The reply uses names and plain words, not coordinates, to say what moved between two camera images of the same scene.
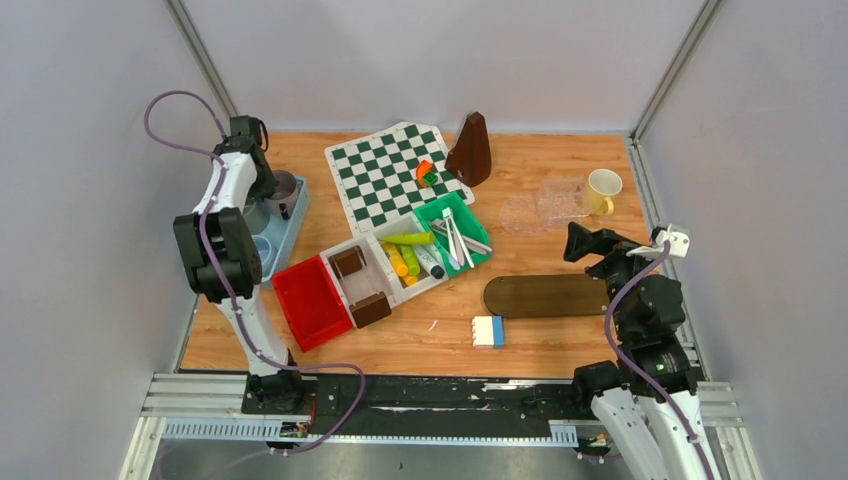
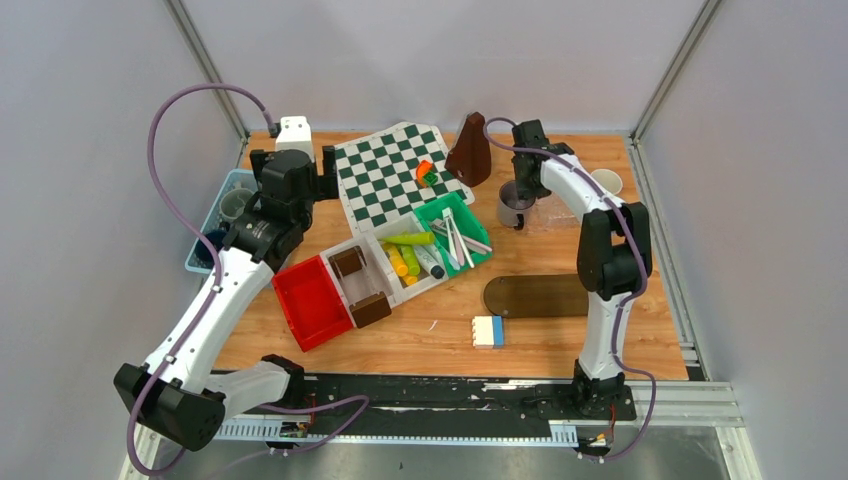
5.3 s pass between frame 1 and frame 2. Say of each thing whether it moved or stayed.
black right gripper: moved
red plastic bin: stayed
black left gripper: moved
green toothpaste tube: stayed
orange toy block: stayed
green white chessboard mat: stayed
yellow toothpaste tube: stayed
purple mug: moved
